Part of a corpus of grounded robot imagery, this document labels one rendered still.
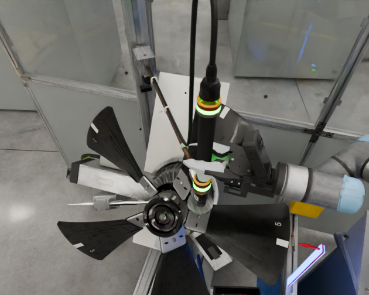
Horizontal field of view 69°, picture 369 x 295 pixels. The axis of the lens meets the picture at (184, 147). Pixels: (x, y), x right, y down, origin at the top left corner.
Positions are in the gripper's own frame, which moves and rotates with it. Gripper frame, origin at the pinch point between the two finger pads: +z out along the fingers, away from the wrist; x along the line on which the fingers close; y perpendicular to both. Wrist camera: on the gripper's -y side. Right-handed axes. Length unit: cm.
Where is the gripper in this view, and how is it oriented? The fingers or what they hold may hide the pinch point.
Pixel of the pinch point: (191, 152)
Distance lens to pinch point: 59.9
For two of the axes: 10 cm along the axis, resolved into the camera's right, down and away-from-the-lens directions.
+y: -0.1, 6.5, 7.6
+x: 2.8, -7.3, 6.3
